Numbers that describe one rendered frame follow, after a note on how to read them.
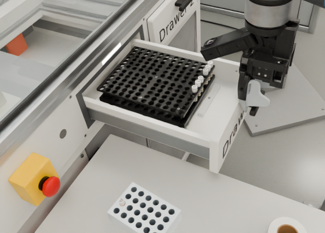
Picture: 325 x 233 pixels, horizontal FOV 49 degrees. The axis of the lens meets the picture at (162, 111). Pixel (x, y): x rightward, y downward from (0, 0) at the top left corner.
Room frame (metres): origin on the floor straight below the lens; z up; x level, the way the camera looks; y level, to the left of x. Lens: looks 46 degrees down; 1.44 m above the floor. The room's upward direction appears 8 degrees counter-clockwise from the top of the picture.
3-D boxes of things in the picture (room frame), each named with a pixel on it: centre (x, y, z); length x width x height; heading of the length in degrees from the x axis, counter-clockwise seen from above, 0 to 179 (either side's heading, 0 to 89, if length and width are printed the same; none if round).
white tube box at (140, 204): (0.35, 0.06, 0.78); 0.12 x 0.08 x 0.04; 50
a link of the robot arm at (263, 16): (0.51, -0.19, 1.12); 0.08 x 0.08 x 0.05
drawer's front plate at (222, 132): (0.52, -0.16, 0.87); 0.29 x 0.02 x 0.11; 147
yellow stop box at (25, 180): (0.41, 0.26, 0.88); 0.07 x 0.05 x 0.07; 147
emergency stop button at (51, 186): (0.39, 0.23, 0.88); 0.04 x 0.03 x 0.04; 147
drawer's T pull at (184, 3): (0.94, -0.10, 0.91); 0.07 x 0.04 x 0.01; 147
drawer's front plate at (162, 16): (0.96, -0.08, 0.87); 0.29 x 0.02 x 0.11; 147
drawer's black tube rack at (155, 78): (0.63, 0.00, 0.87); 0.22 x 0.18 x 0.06; 57
